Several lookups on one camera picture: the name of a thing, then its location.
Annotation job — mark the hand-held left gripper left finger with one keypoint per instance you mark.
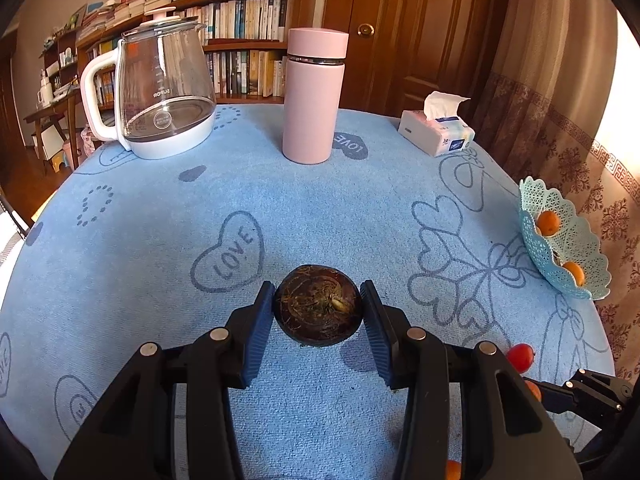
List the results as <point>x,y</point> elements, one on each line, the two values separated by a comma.
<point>257,330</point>

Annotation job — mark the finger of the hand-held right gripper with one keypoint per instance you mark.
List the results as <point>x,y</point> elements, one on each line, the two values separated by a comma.
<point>552,397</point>

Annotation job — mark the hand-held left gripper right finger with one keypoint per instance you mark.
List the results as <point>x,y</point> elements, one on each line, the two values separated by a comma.
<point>377,330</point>

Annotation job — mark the orange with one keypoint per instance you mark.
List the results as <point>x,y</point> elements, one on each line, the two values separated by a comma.
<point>575,272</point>
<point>534,391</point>
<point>452,470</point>
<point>548,222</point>

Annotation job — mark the small red tomato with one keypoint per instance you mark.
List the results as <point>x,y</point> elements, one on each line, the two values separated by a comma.
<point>520,357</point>

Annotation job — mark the large dark water chestnut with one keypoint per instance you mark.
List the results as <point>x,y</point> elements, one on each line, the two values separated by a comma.
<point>317,310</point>

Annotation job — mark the light blue lattice basket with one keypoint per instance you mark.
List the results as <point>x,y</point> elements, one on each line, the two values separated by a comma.
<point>575,240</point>

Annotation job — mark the blue printed tablecloth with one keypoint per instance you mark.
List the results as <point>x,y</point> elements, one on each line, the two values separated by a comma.
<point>150,220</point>

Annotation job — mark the white tissue pack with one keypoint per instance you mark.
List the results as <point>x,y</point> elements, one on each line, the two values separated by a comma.
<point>425,132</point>

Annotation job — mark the pink thermos bottle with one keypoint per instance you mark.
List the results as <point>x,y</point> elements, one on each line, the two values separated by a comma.
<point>310,110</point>

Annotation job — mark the wooden bookshelf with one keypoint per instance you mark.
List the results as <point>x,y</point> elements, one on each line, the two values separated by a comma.
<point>240,45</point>

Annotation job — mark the brown wooden door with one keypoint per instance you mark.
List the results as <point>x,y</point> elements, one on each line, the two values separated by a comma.
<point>425,35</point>

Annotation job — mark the patterned beige curtain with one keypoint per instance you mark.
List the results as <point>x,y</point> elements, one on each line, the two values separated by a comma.
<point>550,85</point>

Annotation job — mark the brass door knob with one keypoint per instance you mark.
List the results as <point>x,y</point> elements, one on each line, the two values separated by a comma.
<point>365,30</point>

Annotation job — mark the wooden side desk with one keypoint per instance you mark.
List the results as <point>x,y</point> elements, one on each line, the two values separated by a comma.
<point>47,110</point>

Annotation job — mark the row of shelved books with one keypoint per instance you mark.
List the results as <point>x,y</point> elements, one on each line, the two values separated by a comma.
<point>250,17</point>

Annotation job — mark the white jug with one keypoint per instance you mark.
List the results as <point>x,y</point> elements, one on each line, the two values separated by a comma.
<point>45,92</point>

